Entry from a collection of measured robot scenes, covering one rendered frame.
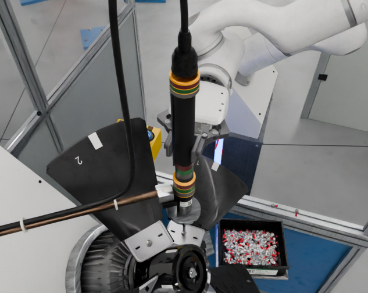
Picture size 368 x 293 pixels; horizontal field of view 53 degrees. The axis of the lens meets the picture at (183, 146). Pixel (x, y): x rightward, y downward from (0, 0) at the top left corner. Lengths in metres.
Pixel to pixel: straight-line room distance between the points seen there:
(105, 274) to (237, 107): 0.76
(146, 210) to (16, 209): 0.30
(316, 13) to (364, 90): 2.08
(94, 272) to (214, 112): 0.47
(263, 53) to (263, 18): 0.56
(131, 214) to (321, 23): 0.52
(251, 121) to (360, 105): 1.57
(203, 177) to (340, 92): 1.91
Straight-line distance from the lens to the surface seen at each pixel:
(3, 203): 0.91
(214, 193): 0.98
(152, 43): 3.59
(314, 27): 0.73
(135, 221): 0.81
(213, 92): 0.70
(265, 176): 2.52
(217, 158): 1.19
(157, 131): 1.26
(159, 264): 0.82
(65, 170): 0.78
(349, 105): 2.87
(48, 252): 0.94
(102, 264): 0.90
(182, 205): 0.75
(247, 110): 1.36
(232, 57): 0.78
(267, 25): 0.73
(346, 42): 1.20
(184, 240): 0.89
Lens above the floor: 1.99
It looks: 49 degrees down
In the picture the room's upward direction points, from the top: straight up
